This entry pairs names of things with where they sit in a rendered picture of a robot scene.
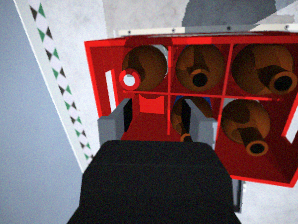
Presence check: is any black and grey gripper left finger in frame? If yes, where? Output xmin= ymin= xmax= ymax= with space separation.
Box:
xmin=97 ymin=98 xmax=133 ymax=147

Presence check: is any dark grey rectangular tray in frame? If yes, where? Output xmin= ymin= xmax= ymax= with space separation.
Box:
xmin=232 ymin=179 xmax=244 ymax=214

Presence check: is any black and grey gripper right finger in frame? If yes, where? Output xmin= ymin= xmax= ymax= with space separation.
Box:
xmin=181 ymin=99 xmax=218 ymax=150

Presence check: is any red crate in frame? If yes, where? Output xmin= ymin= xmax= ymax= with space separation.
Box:
xmin=84 ymin=31 xmax=298 ymax=182

